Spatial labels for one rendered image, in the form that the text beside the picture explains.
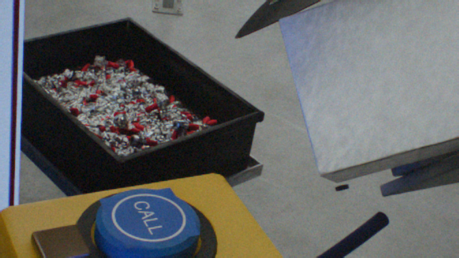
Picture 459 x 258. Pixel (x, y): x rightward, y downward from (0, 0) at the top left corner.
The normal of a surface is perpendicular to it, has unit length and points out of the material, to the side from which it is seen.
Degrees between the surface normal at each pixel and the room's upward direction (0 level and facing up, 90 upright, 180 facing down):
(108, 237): 45
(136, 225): 0
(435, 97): 55
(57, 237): 0
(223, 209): 0
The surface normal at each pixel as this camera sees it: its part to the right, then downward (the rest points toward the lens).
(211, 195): 0.16, -0.83
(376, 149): -0.29, -0.13
